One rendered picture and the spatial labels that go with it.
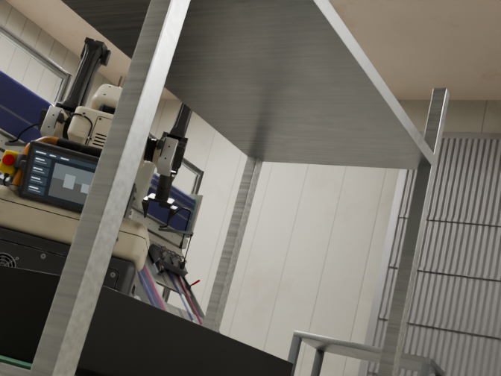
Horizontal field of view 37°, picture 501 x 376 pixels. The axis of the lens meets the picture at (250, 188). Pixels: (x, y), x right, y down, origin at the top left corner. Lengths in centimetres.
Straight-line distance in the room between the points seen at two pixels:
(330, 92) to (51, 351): 78
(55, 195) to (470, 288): 452
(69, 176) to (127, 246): 27
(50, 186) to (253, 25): 123
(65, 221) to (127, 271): 24
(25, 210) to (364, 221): 482
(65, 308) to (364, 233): 610
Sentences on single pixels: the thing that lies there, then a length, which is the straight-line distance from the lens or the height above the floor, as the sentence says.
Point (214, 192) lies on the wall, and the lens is 767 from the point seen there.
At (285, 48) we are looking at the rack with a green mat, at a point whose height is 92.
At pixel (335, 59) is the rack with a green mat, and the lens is 122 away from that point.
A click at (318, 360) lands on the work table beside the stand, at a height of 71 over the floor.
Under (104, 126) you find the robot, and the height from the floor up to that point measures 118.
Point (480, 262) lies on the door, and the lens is 633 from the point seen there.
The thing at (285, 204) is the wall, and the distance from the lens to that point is 719.
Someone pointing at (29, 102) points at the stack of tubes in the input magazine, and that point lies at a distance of 415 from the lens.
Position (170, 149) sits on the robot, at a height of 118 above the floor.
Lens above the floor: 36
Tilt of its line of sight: 16 degrees up
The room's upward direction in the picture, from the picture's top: 15 degrees clockwise
